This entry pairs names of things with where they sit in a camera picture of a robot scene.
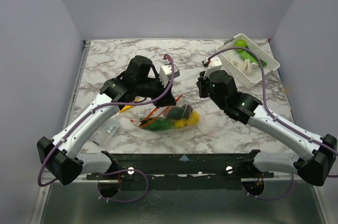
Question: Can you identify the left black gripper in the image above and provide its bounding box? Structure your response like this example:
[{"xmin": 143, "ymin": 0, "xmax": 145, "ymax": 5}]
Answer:
[{"xmin": 136, "ymin": 73, "xmax": 177, "ymax": 108}]

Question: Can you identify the yellow round lemon toy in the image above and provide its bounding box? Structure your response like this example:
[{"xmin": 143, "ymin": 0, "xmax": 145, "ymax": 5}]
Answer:
[{"xmin": 185, "ymin": 110, "xmax": 200, "ymax": 126}]

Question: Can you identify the clear zip bag orange zipper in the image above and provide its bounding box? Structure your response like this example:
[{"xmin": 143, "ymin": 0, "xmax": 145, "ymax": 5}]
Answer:
[{"xmin": 130, "ymin": 95, "xmax": 200, "ymax": 133}]

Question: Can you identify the white green bok choy toy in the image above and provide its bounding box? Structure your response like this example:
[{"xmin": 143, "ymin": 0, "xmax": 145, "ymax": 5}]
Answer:
[{"xmin": 139, "ymin": 117, "xmax": 175, "ymax": 132}]

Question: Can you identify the dark green avocado toy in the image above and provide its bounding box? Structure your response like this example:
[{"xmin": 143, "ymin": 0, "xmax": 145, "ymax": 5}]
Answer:
[{"xmin": 163, "ymin": 107, "xmax": 185, "ymax": 120}]

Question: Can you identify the yellow corn toy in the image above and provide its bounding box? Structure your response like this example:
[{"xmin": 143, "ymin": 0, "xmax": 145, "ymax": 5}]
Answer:
[{"xmin": 174, "ymin": 119, "xmax": 186, "ymax": 129}]

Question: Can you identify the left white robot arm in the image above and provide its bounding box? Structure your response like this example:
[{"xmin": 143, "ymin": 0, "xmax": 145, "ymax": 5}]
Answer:
[{"xmin": 37, "ymin": 54, "xmax": 176, "ymax": 187}]

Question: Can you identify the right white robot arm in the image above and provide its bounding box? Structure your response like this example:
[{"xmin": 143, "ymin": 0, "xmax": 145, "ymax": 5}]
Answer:
[{"xmin": 196, "ymin": 70, "xmax": 337, "ymax": 186}]

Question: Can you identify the white perforated plastic basket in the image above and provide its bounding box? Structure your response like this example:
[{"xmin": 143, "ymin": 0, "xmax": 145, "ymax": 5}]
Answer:
[{"xmin": 217, "ymin": 33, "xmax": 280, "ymax": 89}]

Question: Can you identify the white dumpling toy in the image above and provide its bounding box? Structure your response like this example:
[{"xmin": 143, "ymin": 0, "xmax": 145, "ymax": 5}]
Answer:
[{"xmin": 233, "ymin": 60, "xmax": 257, "ymax": 76}]

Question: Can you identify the green leafy vegetable toy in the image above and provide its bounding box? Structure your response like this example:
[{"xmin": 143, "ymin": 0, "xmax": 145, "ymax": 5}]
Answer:
[{"xmin": 238, "ymin": 49, "xmax": 259, "ymax": 65}]

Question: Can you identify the green cabbage toy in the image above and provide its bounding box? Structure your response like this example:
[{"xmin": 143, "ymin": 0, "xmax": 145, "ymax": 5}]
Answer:
[{"xmin": 233, "ymin": 39, "xmax": 247, "ymax": 52}]

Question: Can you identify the clear plastic screw box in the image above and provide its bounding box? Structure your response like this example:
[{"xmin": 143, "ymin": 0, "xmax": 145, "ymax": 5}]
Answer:
[{"xmin": 90, "ymin": 118, "xmax": 120, "ymax": 146}]

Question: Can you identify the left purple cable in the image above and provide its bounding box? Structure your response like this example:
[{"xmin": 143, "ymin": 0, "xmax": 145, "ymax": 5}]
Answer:
[{"xmin": 37, "ymin": 54, "xmax": 175, "ymax": 203}]

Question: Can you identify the purple cable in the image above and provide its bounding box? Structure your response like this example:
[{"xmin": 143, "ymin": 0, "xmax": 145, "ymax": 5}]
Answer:
[
  {"xmin": 207, "ymin": 46, "xmax": 338, "ymax": 201},
  {"xmin": 37, "ymin": 54, "xmax": 175, "ymax": 203}
]

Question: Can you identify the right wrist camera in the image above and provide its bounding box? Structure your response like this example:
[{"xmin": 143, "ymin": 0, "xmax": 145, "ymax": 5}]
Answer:
[{"xmin": 202, "ymin": 58, "xmax": 222, "ymax": 73}]

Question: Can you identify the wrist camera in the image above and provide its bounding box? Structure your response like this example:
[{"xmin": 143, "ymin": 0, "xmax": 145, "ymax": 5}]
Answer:
[
  {"xmin": 202, "ymin": 58, "xmax": 222, "ymax": 73},
  {"xmin": 159, "ymin": 61, "xmax": 180, "ymax": 87}
]

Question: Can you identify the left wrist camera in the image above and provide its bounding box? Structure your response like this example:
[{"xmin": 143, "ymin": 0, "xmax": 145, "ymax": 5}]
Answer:
[{"xmin": 159, "ymin": 61, "xmax": 180, "ymax": 87}]

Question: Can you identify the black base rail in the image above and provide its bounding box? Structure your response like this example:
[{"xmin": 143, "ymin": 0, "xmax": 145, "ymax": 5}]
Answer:
[{"xmin": 87, "ymin": 150, "xmax": 274, "ymax": 191}]

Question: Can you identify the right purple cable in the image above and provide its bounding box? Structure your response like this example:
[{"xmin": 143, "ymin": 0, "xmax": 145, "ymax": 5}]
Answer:
[{"xmin": 207, "ymin": 46, "xmax": 338, "ymax": 201}]

